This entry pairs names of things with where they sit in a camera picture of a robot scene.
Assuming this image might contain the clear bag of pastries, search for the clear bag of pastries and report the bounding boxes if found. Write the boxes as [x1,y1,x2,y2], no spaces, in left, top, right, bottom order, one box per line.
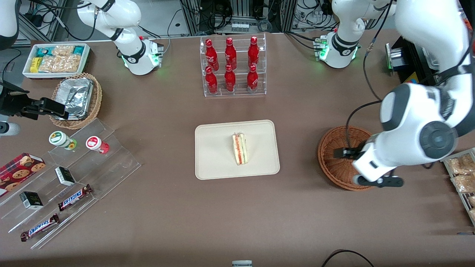
[446,154,475,175]
[451,173,475,194]

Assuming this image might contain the light brown wicker basket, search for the light brown wicker basket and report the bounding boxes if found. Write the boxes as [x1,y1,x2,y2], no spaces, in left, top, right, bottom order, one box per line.
[49,72,103,130]

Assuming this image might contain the white rectangular snack bin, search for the white rectangular snack bin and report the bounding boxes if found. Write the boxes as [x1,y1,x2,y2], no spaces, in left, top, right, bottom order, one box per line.
[22,43,91,80]

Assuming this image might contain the green label yogurt cup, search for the green label yogurt cup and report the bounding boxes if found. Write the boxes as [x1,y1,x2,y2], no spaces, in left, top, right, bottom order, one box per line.
[49,131,78,151]

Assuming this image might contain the snickers chocolate bar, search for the snickers chocolate bar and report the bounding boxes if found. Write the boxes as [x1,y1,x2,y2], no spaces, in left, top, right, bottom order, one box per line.
[58,184,93,212]
[20,213,60,242]

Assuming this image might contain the clear acrylic stepped shelf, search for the clear acrylic stepped shelf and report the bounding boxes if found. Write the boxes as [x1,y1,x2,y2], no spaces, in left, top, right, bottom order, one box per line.
[0,118,142,250]

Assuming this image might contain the red cola bottle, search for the red cola bottle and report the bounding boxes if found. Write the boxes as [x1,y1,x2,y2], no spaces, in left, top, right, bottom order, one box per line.
[248,36,260,68]
[224,65,236,93]
[205,39,219,71]
[246,65,259,92]
[225,37,237,70]
[205,66,218,95]

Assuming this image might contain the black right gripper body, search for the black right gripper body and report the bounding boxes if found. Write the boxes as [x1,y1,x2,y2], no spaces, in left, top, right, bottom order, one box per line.
[0,82,39,120]

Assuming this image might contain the black cable on table edge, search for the black cable on table edge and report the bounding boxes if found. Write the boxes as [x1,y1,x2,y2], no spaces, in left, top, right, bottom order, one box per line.
[321,249,376,267]

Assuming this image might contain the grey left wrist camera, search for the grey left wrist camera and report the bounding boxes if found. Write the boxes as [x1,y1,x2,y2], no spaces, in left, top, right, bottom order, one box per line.
[351,175,404,188]

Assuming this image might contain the aluminium frame with cables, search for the aluminium frame with cables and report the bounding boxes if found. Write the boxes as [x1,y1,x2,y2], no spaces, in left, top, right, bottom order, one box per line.
[180,0,298,36]

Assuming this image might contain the small clear cracker bag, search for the small clear cracker bag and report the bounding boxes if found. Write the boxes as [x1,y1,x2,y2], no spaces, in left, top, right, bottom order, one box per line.
[52,45,75,57]

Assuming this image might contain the red plaid cookie box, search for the red plaid cookie box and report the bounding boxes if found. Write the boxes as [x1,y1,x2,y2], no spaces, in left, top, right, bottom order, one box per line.
[0,152,46,198]

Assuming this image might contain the round brown wicker basket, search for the round brown wicker basket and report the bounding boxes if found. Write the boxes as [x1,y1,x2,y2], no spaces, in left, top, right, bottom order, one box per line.
[318,125,376,191]

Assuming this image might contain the beige rectangular tray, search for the beige rectangular tray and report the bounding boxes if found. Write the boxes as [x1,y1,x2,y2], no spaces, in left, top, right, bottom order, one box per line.
[194,119,281,181]

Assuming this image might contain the clear acrylic bottle rack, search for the clear acrylic bottle rack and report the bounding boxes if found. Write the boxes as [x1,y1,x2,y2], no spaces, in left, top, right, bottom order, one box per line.
[200,33,267,98]

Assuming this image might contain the triangular sandwich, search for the triangular sandwich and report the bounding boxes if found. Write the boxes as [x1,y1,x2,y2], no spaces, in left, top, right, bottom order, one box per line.
[232,132,249,166]

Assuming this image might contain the silver foil containers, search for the silver foil containers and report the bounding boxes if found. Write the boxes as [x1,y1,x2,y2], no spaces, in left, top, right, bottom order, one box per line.
[55,78,94,120]

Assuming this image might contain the small black carton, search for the small black carton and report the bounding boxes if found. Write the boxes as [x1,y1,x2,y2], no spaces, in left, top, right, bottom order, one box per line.
[19,191,44,210]
[55,167,76,187]

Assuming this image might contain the red label yogurt cup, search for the red label yogurt cup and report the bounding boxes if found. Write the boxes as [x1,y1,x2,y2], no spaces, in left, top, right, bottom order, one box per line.
[85,136,110,155]

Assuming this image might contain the large clear cracker bag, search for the large clear cracker bag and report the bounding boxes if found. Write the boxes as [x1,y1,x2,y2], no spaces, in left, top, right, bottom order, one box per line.
[38,55,82,73]

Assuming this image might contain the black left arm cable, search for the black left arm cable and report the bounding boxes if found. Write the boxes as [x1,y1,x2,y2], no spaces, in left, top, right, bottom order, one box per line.
[345,0,394,149]

